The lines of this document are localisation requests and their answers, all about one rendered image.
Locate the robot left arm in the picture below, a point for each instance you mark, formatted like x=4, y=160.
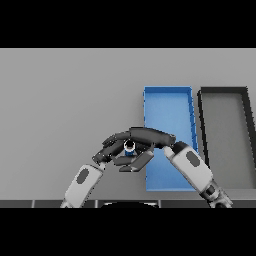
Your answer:
x=81, y=185

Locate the blue bin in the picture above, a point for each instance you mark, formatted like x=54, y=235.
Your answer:
x=168, y=113

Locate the blue pipe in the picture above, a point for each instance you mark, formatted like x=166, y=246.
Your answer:
x=129, y=147

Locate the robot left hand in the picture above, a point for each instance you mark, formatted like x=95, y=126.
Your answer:
x=110, y=151

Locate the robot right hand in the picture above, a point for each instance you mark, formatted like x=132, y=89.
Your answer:
x=146, y=140

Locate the dark grey bin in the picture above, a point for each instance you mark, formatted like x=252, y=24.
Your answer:
x=228, y=133

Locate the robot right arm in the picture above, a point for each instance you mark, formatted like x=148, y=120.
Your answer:
x=195, y=166

